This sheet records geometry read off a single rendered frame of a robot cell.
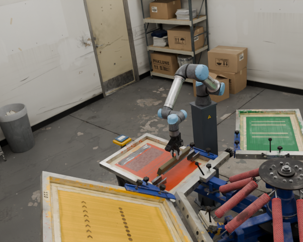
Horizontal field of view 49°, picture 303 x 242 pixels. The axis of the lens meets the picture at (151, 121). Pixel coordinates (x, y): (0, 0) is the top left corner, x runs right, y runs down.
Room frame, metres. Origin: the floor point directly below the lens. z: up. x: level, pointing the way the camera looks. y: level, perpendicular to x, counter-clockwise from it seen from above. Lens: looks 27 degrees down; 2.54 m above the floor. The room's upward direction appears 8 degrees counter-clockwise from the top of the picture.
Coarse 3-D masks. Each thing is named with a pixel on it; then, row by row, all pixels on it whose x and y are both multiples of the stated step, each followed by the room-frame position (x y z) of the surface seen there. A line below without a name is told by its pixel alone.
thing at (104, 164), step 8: (144, 136) 2.70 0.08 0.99; (152, 136) 2.68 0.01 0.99; (136, 144) 2.61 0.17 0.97; (120, 152) 2.48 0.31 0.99; (104, 160) 2.39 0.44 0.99; (112, 160) 2.41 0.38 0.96; (208, 160) 2.21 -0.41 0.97; (104, 168) 2.32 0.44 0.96; (112, 168) 2.26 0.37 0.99; (120, 176) 2.17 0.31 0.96; (128, 176) 2.12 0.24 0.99; (192, 176) 2.00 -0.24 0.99; (136, 184) 2.04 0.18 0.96; (184, 184) 1.92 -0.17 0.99
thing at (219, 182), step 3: (213, 177) 1.89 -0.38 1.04; (210, 180) 1.87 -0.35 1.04; (213, 180) 1.86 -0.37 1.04; (216, 180) 1.86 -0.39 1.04; (219, 180) 1.85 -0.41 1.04; (222, 180) 1.85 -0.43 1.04; (204, 183) 1.89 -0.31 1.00; (207, 183) 1.88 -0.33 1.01; (213, 183) 1.84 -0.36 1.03; (216, 183) 1.82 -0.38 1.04; (219, 183) 1.82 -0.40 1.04; (222, 183) 1.81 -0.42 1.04; (225, 183) 1.81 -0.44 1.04; (213, 186) 1.84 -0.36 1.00; (216, 186) 1.82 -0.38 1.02; (219, 186) 1.80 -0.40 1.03
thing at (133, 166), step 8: (120, 160) 2.41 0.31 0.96; (136, 160) 2.37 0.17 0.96; (144, 160) 2.36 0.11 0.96; (128, 168) 2.28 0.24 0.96; (136, 168) 2.26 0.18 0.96; (144, 176) 2.14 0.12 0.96; (152, 176) 2.12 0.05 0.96; (168, 176) 2.09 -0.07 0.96; (176, 176) 2.08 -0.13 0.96; (184, 176) 2.06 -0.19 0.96; (168, 184) 1.99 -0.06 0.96; (176, 184) 1.98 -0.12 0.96
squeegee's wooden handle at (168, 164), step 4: (188, 148) 2.22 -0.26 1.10; (184, 152) 2.18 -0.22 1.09; (188, 152) 2.24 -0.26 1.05; (180, 156) 2.15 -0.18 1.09; (184, 156) 2.22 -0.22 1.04; (168, 160) 2.09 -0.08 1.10; (172, 160) 2.09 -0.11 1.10; (176, 160) 2.12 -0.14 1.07; (164, 164) 2.05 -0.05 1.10; (168, 164) 2.05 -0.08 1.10; (172, 164) 2.10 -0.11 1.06; (160, 168) 2.01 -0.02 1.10; (164, 168) 2.02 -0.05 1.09; (168, 168) 2.08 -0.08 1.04; (160, 172) 2.01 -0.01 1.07
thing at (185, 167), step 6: (150, 144) 2.60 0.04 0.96; (150, 150) 2.50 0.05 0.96; (156, 150) 2.49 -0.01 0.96; (162, 150) 2.47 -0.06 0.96; (144, 156) 2.42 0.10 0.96; (150, 156) 2.41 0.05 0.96; (156, 156) 2.39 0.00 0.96; (180, 162) 2.25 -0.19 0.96; (186, 162) 2.24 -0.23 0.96; (192, 162) 2.23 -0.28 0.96; (174, 168) 2.19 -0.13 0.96; (180, 168) 2.18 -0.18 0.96; (186, 168) 2.16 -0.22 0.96; (192, 168) 2.15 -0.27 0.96; (186, 174) 2.08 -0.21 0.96
